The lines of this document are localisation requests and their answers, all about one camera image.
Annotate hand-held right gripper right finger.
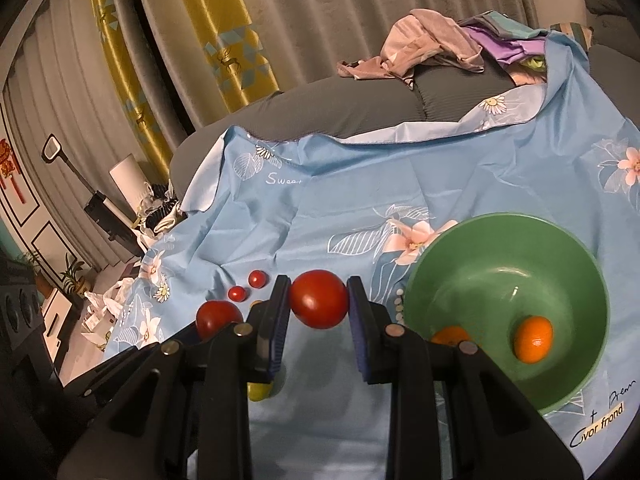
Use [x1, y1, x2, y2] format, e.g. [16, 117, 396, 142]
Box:
[347, 275, 584, 480]

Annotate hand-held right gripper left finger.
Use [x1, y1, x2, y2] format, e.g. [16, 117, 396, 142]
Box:
[60, 274, 292, 480]

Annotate large red tomato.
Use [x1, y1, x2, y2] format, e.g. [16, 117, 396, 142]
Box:
[289, 269, 349, 331]

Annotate yellow-green lemon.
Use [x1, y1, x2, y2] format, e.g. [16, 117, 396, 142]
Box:
[246, 367, 288, 403]

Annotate medium red tomato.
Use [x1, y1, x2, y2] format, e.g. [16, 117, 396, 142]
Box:
[195, 300, 244, 342]

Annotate green bowl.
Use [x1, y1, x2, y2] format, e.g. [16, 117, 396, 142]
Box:
[402, 213, 612, 416]

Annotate orange mandarin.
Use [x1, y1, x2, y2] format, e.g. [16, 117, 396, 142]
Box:
[513, 315, 554, 364]
[430, 325, 473, 347]

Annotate blue floral cloth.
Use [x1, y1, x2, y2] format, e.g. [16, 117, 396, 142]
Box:
[95, 25, 640, 480]

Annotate white plastic bags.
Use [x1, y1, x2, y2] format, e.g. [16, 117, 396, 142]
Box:
[80, 277, 138, 351]

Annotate black upright vacuum cleaner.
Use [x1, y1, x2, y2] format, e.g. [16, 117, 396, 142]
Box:
[41, 134, 138, 246]

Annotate potted plant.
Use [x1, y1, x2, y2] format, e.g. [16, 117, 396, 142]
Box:
[57, 257, 86, 297]

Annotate white cylinder appliance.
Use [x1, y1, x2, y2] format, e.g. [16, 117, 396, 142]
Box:
[109, 154, 151, 216]

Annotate grey sofa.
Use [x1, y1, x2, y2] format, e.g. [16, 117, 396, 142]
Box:
[170, 0, 640, 196]

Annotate pink garment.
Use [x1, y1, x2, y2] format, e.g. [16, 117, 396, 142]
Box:
[336, 8, 486, 90]

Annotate yellow patterned curtain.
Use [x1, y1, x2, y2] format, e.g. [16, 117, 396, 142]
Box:
[87, 0, 281, 171]

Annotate purple garment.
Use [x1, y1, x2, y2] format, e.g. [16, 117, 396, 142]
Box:
[460, 12, 551, 66]

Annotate grey curtain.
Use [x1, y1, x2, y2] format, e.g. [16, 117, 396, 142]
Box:
[0, 0, 546, 271]

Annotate striped cushion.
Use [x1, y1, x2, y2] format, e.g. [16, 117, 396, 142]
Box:
[549, 21, 596, 52]

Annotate red wall ornament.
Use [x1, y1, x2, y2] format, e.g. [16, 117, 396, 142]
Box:
[0, 137, 23, 206]

